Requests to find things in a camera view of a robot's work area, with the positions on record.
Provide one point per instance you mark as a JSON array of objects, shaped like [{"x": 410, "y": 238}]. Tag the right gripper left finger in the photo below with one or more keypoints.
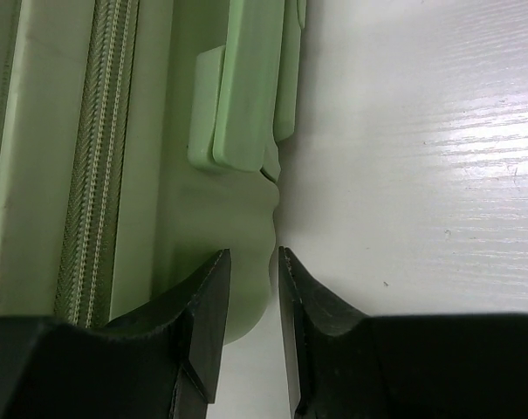
[{"x": 175, "y": 344}]

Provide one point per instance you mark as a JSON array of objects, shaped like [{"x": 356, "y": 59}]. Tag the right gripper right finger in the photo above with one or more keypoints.
[{"x": 328, "y": 347}]

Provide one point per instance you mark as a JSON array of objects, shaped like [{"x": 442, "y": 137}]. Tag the green hard-shell suitcase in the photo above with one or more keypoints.
[{"x": 136, "y": 139}]

